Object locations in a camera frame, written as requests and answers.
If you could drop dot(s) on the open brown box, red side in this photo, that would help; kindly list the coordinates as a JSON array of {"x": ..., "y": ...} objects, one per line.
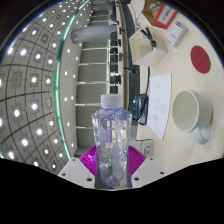
[{"x": 165, "y": 16}]

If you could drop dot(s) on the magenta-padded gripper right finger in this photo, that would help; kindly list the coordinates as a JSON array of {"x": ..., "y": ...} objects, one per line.
[{"x": 137, "y": 161}]

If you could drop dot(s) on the green eraser block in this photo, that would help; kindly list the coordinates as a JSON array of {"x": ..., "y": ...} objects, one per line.
[{"x": 154, "y": 6}]

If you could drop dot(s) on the white ceramic mug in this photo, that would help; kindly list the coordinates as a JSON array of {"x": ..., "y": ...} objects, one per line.
[{"x": 190, "y": 111}]

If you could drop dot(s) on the small white rectangular device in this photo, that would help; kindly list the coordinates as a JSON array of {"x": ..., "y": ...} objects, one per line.
[{"x": 177, "y": 33}]

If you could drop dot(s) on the clear plastic water bottle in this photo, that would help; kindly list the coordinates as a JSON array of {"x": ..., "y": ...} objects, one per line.
[{"x": 111, "y": 140}]

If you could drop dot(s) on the row of black office chairs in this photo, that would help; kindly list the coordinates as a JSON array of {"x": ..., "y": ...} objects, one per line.
[{"x": 115, "y": 50}]

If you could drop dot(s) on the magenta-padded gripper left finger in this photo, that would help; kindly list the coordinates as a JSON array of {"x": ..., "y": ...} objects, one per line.
[{"x": 86, "y": 161}]

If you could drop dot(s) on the grey round column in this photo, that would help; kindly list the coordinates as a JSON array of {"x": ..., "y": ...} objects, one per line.
[{"x": 93, "y": 33}]

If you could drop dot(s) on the white printed paper sheet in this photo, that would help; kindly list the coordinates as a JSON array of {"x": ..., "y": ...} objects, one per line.
[{"x": 160, "y": 103}]

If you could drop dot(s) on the flat round red coaster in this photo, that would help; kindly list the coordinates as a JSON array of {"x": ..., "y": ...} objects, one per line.
[{"x": 200, "y": 59}]

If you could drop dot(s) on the group of ceiling lights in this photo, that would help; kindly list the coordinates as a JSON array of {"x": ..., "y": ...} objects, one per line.
[{"x": 34, "y": 106}]

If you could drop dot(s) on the black desk microphone console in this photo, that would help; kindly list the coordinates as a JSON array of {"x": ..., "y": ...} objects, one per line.
[{"x": 141, "y": 108}]

